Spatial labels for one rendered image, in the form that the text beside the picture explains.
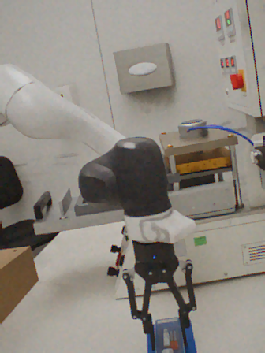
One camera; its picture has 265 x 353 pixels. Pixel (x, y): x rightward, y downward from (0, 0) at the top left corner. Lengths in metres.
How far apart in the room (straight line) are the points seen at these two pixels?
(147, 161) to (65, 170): 2.23
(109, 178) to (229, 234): 0.44
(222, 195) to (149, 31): 1.77
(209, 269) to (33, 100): 0.59
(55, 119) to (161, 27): 1.87
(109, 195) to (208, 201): 0.37
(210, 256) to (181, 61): 1.74
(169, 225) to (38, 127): 0.35
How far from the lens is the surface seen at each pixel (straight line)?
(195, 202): 1.11
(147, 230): 0.79
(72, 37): 2.88
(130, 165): 0.78
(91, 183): 0.83
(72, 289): 1.31
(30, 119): 0.94
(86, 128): 0.97
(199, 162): 1.15
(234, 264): 1.18
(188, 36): 2.73
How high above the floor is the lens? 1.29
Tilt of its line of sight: 12 degrees down
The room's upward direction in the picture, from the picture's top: 10 degrees counter-clockwise
